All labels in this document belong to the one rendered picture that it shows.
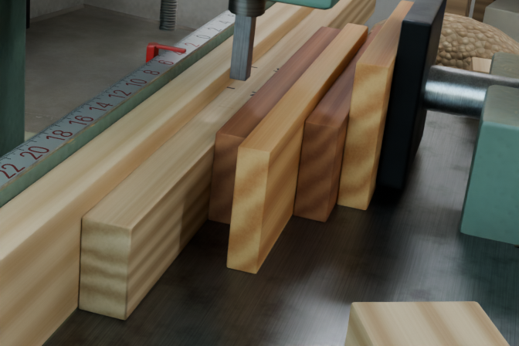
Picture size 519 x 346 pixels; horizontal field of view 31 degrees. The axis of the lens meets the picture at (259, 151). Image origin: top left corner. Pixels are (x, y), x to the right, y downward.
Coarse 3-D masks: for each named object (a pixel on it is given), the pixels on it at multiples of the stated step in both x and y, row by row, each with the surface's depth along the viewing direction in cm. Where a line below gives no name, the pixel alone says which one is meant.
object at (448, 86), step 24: (432, 0) 51; (408, 24) 46; (432, 24) 47; (408, 48) 47; (432, 48) 50; (408, 72) 47; (432, 72) 51; (456, 72) 51; (408, 96) 47; (432, 96) 50; (456, 96) 50; (480, 96) 50; (408, 120) 48; (384, 144) 49; (408, 144) 48; (384, 168) 49; (408, 168) 50
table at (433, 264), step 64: (448, 128) 61; (384, 192) 50; (448, 192) 51; (192, 256) 41; (320, 256) 43; (384, 256) 43; (448, 256) 44; (512, 256) 45; (128, 320) 36; (192, 320) 37; (256, 320) 37; (320, 320) 38; (512, 320) 39
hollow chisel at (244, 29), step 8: (240, 16) 48; (240, 24) 48; (248, 24) 48; (240, 32) 48; (248, 32) 48; (240, 40) 49; (248, 40) 48; (232, 48) 49; (240, 48) 49; (248, 48) 49; (232, 56) 49; (240, 56) 49; (248, 56) 49; (232, 64) 49; (240, 64) 49; (248, 64) 49; (232, 72) 49; (240, 72) 49; (248, 72) 49
